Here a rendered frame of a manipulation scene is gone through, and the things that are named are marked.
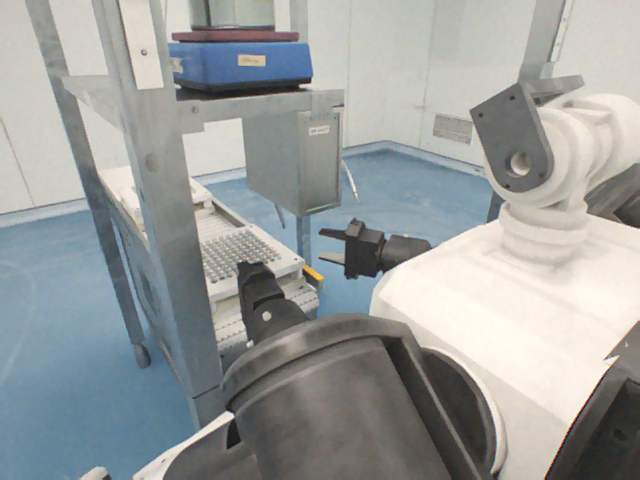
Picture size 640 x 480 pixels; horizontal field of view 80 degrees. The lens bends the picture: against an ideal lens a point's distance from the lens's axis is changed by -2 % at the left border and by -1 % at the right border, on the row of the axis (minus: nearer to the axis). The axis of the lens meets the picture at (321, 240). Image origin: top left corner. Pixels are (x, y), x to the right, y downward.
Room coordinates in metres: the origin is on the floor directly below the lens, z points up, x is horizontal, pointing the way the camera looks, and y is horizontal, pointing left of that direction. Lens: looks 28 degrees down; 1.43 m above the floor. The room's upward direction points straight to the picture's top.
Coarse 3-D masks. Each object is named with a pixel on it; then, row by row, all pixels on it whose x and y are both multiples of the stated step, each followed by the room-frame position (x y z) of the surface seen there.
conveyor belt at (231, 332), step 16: (112, 176) 1.55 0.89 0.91; (128, 176) 1.55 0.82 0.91; (112, 192) 1.37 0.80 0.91; (208, 224) 1.08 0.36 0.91; (224, 224) 1.08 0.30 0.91; (304, 288) 0.74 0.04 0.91; (304, 304) 0.69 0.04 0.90; (224, 320) 0.62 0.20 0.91; (240, 320) 0.62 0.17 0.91; (224, 336) 0.58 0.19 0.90; (240, 336) 0.59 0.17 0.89
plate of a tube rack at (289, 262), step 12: (240, 228) 0.91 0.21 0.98; (252, 228) 0.91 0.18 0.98; (204, 240) 0.84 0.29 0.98; (264, 240) 0.84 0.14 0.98; (276, 240) 0.84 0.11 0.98; (240, 252) 0.78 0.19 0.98; (288, 252) 0.78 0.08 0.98; (204, 264) 0.73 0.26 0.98; (276, 264) 0.73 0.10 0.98; (288, 264) 0.73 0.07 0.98; (300, 264) 0.74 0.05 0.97; (216, 276) 0.68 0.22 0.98; (276, 276) 0.70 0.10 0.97; (216, 288) 0.63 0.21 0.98; (228, 288) 0.64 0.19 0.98; (216, 300) 0.62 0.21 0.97
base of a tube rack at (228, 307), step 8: (280, 280) 0.73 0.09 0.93; (288, 280) 0.73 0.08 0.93; (296, 280) 0.73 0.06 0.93; (304, 280) 0.74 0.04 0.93; (288, 288) 0.72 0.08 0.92; (296, 288) 0.73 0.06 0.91; (232, 296) 0.67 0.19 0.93; (216, 304) 0.64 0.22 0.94; (224, 304) 0.64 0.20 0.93; (232, 304) 0.64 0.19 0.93; (216, 312) 0.62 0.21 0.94; (224, 312) 0.62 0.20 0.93; (232, 312) 0.63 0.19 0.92; (216, 320) 0.61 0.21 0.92
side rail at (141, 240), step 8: (104, 184) 1.35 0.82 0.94; (104, 192) 1.34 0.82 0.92; (112, 200) 1.20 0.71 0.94; (120, 208) 1.13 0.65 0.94; (120, 216) 1.13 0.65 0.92; (128, 216) 1.06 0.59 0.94; (128, 224) 1.02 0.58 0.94; (136, 232) 0.96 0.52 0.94; (136, 240) 0.96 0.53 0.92; (144, 240) 0.91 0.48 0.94; (144, 248) 0.88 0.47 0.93
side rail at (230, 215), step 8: (216, 200) 1.19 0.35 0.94; (216, 208) 1.17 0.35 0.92; (224, 208) 1.12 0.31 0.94; (224, 216) 1.12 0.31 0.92; (232, 216) 1.07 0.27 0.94; (240, 224) 1.03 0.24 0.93; (248, 224) 1.01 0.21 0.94; (304, 272) 0.76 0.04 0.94; (312, 280) 0.73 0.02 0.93; (320, 288) 0.72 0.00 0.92
